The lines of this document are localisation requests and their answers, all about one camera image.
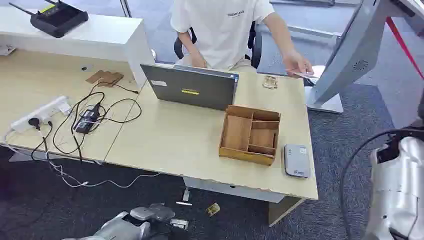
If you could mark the person's right hand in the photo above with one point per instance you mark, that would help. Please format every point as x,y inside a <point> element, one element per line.
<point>198,61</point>

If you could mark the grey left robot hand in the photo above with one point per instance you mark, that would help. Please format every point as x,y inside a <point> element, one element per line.
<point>154,212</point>

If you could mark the person's left hand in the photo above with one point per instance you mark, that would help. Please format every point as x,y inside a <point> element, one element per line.
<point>294,61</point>

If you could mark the white card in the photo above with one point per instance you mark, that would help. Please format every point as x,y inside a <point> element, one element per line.
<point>308,76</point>

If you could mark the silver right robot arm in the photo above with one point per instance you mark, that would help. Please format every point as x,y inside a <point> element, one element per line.
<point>397,192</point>

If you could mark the grey laptop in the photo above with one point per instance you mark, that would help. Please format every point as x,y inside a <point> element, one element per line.
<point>190,86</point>

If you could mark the silver floor plate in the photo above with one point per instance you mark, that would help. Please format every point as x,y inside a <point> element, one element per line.
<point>179,223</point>

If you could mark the white floor strip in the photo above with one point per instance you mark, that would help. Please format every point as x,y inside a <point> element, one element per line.
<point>184,203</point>

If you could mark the small wooden card holder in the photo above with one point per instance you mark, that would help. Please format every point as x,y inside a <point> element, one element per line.
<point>270,82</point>

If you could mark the person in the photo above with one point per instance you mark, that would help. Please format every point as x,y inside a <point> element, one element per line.
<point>220,36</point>

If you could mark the black office chair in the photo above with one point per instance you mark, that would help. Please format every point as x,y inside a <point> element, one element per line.
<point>255,46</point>

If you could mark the small yellow floor scrap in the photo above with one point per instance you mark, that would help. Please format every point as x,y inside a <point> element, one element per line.
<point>213,209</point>

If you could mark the grey kiosk screen stand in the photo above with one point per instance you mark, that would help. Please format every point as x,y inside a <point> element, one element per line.
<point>356,49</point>

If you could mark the wooden compartment box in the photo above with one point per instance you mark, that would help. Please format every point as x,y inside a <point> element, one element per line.
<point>250,134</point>

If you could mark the brown wooden pieces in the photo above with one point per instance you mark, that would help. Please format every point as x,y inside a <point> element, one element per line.
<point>105,78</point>

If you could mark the grey card reader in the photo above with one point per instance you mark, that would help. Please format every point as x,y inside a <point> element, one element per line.
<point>296,160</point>

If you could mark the white raised desk shelf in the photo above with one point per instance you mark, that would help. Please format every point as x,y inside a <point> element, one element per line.
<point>99,36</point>

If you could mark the red bar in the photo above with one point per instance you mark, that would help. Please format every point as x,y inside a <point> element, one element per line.
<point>404,48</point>

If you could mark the black power adapter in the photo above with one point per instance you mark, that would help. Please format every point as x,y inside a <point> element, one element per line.
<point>86,120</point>

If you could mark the desk leg panel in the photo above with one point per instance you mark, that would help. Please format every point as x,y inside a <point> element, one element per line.
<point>283,210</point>

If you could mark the black router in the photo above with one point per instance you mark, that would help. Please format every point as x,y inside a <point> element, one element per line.
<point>59,19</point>

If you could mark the white power strip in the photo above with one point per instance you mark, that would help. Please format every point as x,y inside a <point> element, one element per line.
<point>41,113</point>

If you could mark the white desk item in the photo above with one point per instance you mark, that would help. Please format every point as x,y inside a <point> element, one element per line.
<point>5,49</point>

